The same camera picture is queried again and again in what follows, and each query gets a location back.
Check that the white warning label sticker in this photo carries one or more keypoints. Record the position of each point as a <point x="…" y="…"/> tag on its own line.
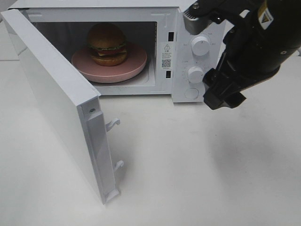
<point x="166" y="54"/>

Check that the white microwave oven body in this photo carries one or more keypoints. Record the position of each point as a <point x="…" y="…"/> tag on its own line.
<point x="147" y="23"/>

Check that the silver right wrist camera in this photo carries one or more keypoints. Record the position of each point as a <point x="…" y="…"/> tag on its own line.
<point x="198" y="16"/>

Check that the round white door button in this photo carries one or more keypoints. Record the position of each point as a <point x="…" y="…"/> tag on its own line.
<point x="191" y="93"/>

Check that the pink round plate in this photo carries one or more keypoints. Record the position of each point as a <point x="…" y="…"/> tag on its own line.
<point x="134" y="63"/>

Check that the upper white power knob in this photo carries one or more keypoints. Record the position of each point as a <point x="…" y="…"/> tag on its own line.
<point x="200" y="45"/>

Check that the white microwave door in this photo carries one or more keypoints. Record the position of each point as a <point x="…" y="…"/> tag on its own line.
<point x="69" y="103"/>

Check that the lower white timer knob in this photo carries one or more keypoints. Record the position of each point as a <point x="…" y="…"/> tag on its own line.
<point x="195" y="74"/>

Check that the toy hamburger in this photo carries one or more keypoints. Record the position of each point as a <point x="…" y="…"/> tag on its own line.
<point x="107" y="44"/>

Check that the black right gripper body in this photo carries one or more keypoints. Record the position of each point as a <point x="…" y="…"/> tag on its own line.
<point x="255" y="54"/>

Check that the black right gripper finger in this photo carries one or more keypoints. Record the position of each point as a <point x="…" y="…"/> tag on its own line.
<point x="222" y="93"/>
<point x="212" y="79"/>

